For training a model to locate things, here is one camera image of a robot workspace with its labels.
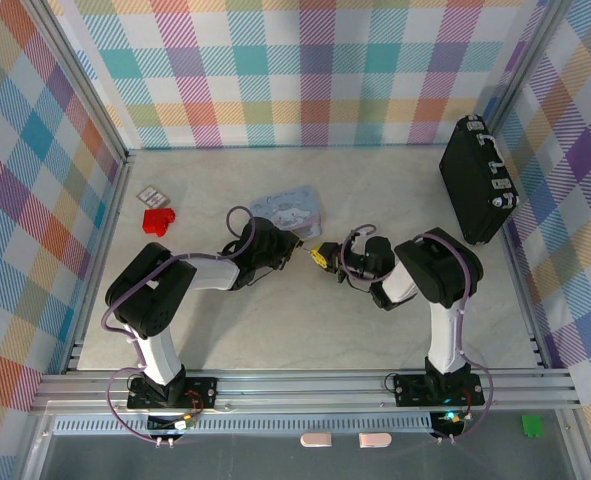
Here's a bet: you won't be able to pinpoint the red plastic block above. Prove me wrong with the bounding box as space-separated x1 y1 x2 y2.
143 207 177 238

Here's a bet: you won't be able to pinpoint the black briefcase silver latches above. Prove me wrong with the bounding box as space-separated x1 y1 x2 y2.
438 114 521 247

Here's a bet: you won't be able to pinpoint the small picture card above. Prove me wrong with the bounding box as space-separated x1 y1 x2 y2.
137 185 169 207

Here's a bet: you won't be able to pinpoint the green plastic piece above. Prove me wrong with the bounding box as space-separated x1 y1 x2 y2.
520 413 543 439

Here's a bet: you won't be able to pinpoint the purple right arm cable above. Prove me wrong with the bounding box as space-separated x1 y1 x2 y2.
341 223 495 444

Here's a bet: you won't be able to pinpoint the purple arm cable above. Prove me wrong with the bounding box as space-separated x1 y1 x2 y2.
341 223 495 444
102 205 256 444

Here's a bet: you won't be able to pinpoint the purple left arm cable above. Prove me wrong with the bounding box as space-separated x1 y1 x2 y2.
102 205 256 444

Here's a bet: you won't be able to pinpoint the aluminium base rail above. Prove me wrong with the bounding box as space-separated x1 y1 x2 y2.
29 369 584 416

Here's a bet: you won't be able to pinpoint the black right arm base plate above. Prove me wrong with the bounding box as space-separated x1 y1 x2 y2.
393 373 486 407

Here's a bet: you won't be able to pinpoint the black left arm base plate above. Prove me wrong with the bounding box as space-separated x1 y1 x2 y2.
127 375 220 410

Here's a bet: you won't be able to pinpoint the grey slotted cable duct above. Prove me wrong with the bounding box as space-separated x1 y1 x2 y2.
54 418 434 435

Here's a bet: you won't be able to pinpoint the aluminium corner post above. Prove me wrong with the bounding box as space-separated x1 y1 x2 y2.
34 0 136 166
484 0 574 136

